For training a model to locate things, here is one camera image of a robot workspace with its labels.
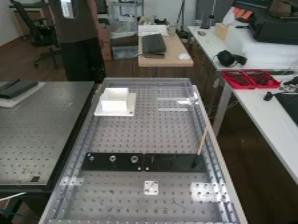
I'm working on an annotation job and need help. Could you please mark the clear box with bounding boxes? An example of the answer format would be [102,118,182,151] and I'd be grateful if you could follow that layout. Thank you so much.
[38,77,250,224]

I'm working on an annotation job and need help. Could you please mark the small white box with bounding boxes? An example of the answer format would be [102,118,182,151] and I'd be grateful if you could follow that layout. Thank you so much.
[93,86,138,118]

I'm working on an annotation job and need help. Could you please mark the thin stick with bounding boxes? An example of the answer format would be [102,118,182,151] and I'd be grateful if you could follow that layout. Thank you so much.
[195,120,214,157]

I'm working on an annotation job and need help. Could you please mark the black plate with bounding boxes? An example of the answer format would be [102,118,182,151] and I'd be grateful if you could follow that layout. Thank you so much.
[82,152,207,174]

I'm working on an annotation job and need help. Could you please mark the black keyboard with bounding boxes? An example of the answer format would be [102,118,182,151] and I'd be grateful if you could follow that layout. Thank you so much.
[141,33,167,60]

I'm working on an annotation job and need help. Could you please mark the red tray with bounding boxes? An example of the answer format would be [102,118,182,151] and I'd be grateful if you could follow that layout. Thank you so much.
[219,70,256,91]
[245,69,282,89]

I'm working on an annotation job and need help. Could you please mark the black headphones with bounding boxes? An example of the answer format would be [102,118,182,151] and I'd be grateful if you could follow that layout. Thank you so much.
[215,49,249,68]

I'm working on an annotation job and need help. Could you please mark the white desk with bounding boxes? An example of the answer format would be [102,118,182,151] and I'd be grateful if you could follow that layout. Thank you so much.
[186,25,298,185]

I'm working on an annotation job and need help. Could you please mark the person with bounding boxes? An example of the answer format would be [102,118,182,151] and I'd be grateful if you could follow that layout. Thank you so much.
[46,0,107,84]

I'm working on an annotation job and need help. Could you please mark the black flat case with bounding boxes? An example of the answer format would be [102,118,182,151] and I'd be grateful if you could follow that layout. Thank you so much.
[0,78,40,100]

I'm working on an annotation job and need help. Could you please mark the black office chair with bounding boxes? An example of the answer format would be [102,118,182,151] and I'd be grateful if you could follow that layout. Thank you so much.
[8,0,62,70]

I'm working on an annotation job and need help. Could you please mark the black bag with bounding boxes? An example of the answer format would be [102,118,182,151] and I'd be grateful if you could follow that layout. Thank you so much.
[246,9,298,45]

